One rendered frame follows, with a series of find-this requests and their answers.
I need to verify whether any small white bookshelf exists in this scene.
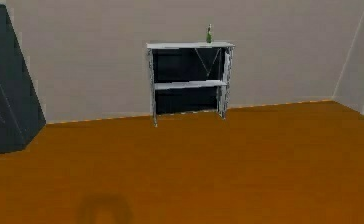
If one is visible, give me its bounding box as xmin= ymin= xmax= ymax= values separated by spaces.
xmin=145 ymin=41 xmax=236 ymax=128

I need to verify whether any green bottle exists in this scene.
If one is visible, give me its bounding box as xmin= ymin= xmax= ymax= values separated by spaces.
xmin=205 ymin=23 xmax=213 ymax=44

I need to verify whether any dark grey cabinet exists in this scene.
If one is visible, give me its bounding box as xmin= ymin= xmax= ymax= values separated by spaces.
xmin=0 ymin=3 xmax=47 ymax=156

